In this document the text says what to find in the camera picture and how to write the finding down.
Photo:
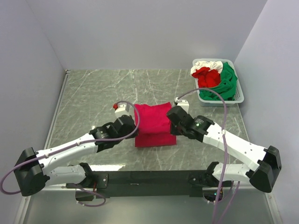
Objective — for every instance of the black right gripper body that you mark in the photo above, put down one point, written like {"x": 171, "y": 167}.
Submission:
{"x": 176, "y": 129}

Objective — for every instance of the magenta pink t-shirt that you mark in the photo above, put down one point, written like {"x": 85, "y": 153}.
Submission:
{"x": 154, "y": 127}

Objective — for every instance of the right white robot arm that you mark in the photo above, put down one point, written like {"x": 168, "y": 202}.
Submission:
{"x": 259, "y": 166}

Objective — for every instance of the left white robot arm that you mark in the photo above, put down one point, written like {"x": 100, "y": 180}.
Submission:
{"x": 38, "y": 169}

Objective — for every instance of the red t-shirt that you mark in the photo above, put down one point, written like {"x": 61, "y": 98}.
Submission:
{"x": 206, "y": 77}

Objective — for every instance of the green t-shirt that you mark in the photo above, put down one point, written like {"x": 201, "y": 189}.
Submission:
{"x": 227, "y": 87}

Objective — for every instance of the white plastic laundry basket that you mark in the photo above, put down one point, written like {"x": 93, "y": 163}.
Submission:
{"x": 238, "y": 97}

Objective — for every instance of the white t-shirt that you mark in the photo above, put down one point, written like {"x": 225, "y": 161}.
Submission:
{"x": 212, "y": 65}

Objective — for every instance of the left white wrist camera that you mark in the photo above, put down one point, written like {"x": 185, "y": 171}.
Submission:
{"x": 121, "y": 109}

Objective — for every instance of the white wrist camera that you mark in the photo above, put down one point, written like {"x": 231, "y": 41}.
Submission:
{"x": 182, "y": 103}
{"x": 121, "y": 109}

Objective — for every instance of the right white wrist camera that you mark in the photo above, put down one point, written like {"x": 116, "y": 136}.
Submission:
{"x": 182, "y": 103}

